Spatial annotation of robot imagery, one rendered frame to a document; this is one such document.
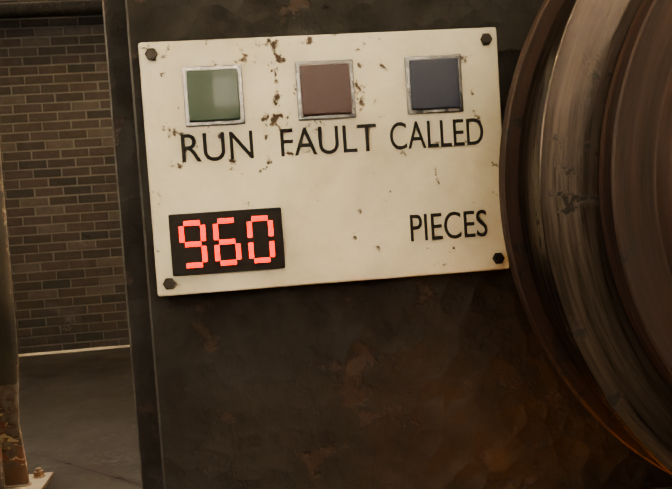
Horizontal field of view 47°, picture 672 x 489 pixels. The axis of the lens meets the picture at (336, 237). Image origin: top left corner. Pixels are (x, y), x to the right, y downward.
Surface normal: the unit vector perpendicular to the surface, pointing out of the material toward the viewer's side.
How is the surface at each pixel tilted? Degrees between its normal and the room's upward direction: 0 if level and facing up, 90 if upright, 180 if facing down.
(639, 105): 90
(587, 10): 90
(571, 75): 90
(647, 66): 90
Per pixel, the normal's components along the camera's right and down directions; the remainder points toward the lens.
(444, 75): 0.11, 0.04
